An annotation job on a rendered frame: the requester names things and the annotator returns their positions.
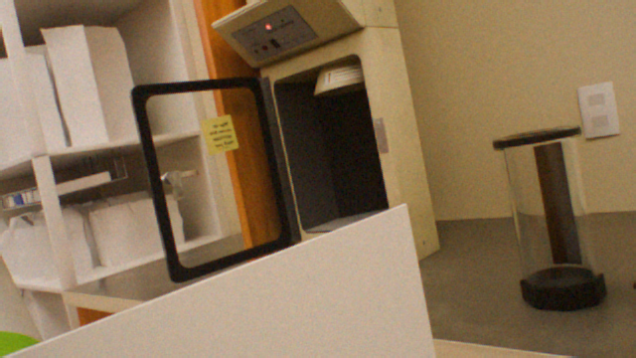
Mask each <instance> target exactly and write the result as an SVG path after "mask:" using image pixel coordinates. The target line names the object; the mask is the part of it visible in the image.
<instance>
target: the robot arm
mask: <svg viewBox="0 0 636 358"><path fill-rule="evenodd" d="M42 342H44V341H43V339H42V337H41V335H40V333H39V331H38V329H37V327H36V325H35V323H34V321H33V319H32V317H31V314H30V312H29V310H28V308H27V306H26V304H25V302H24V300H23V298H22V296H21V294H20V292H19V290H18V288H17V286H16V284H15V282H14V280H13V278H12V276H11V274H10V272H9V270H8V268H7V266H6V264H5V262H4V260H3V258H2V256H1V254H0V358H3V357H6V356H8V355H11V354H13V353H16V352H19V351H21V350H24V349H27V348H29V347H32V346H34V345H37V344H40V343H42Z"/></svg>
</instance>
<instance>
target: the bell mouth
mask: <svg viewBox="0 0 636 358"><path fill-rule="evenodd" d="M366 88H367V86H366V82H365V76H364V71H363V66H362V61H361V59H355V60H350V61H345V62H341V63H337V64H334V65H331V66H328V67H325V68H323V69H321V70H320V71H319V75H318V80H317V84H316V88H315V92H314V95H315V96H327V95H334V94H341V93H346V92H351V91H356V90H364V89H366Z"/></svg>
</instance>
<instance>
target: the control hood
mask: <svg viewBox="0 0 636 358"><path fill-rule="evenodd" d="M289 5H292V6H293V8H294V9H295V10H296V11H297V12H298V14H299V15H300V16H301V17H302V18H303V19H304V21H305V22H306V23H307V24H308V25H309V27H310V28H311V29H312V30H313V31H314V32H315V34H316V35H317V36H318V37H319V38H317V39H314V40H312V41H309V42H307V43H304V44H302V45H299V46H297V47H294V48H292V49H289V50H287V51H284V52H282V53H279V54H277V55H274V56H272V57H269V58H267V59H264V60H263V61H260V62H257V60H256V59H255V58H254V57H253V56H252V55H251V54H250V53H249V52H248V51H247V50H246V49H245V48H244V47H243V46H242V45H241V44H240V43H239V42H238V41H237V40H236V39H235V38H234V37H233V36H232V35H231V34H232V33H234V32H236V31H238V30H240V29H243V28H245V27H247V26H249V25H251V24H253V23H255V22H257V21H259V20H261V19H262V18H264V17H266V16H268V15H270V14H272V13H274V12H277V11H279V10H281V9H283V8H285V7H287V6H289ZM365 26H366V20H365V15H364V10H363V4H362V0H255V1H253V2H251V3H249V4H247V5H246V6H244V7H242V8H240V9H238V10H236V11H234V12H232V13H231V14H230V15H228V16H226V17H224V18H222V19H220V20H218V21H216V22H215V23H213V24H212V27H213V28H214V30H215V31H216V32H217V33H218V34H219V35H220V36H221V37H222V38H223V39H224V40H225V41H226V42H227V43H228V44H229V45H230V46H231V47H232V48H233V49H234V50H235V51H236V52H237V53H238V54H239V55H240V56H241V57H242V58H243V59H244V60H245V61H246V62H247V63H248V64H249V65H250V66H251V67H252V68H254V69H259V68H262V67H265V66H266V65H269V64H271V63H274V62H277V61H279V60H282V59H284V58H287V57H290V56H292V55H295V54H297V53H300V52H302V51H305V50H308V49H310V48H313V47H315V46H318V45H321V44H323V43H326V42H328V41H331V40H333V39H336V38H339V37H341V36H344V35H346V34H349V33H352V32H354V31H357V30H359V29H362V28H364V27H365Z"/></svg>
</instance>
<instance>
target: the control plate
mask: <svg viewBox="0 0 636 358"><path fill-rule="evenodd" d="M281 18H282V19H284V23H281V22H280V21H279V19H281ZM266 25H269V26H270V29H267V28H266V27H265V26H266ZM297 31H300V32H301V34H299V35H298V34H297ZM289 34H291V35H292V36H293V37H292V38H289ZM231 35H232V36H233V37H234V38H235V39H236V40H237V41H238V42H239V43H240V44H241V45H242V46H243V47H244V48H245V49H246V50H247V51H248V52H249V53H250V54H251V55H252V56H253V57H254V58H255V59H256V60H257V62H260V61H263V60H264V59H267V58H269V57H272V56H274V55H277V54H279V53H282V52H284V51H287V50H289V49H292V48H294V47H297V46H299V45H302V44H304V43H307V42H309V41H312V40H314V39H317V38H319V37H318V36H317V35H316V34H315V32H314V31H313V30H312V29H311V28H310V27H309V25H308V24H307V23H306V22H305V21H304V19H303V18H302V17H301V16H300V15H299V14H298V12H297V11H296V10H295V9H294V8H293V6H292V5H289V6H287V7H285V8H283V9H281V10H279V11H277V12H274V13H272V14H270V15H268V16H266V17H264V18H262V19H261V20H259V21H257V22H255V23H253V24H251V25H249V26H247V27H245V28H243V29H240V30H238V31H236V32H234V33H232V34H231ZM281 38H284V39H285V41H283V42H282V41H281ZM271 39H274V40H275V41H276V42H277V43H278V45H279V46H280V48H277V49H275V48H274V47H273V46H272V45H271V44H270V43H269V42H268V41H269V40H271ZM262 46H267V51H265V50H264V49H263V48H262ZM254 50H258V51H259V53H258V54H257V53H255V52H254Z"/></svg>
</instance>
